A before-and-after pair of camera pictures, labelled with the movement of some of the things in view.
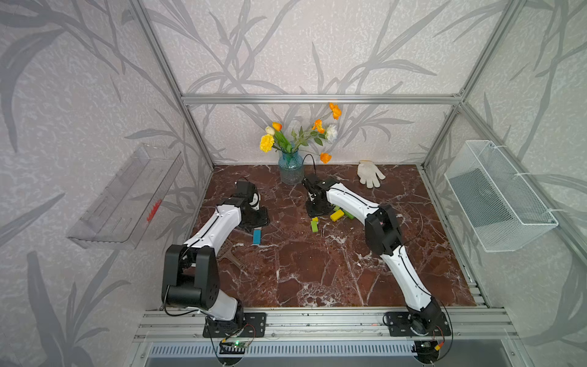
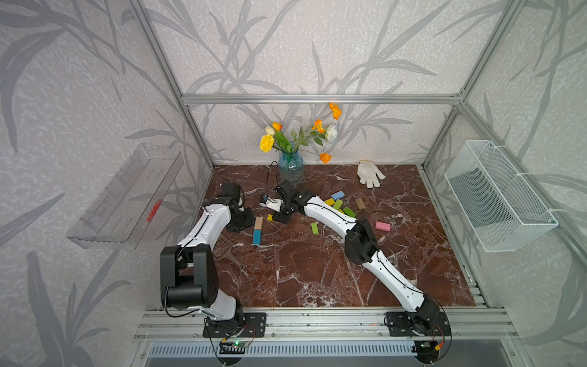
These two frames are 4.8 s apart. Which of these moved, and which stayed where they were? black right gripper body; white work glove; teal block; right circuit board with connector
Moved: black right gripper body
Stayed: right circuit board with connector; teal block; white work glove
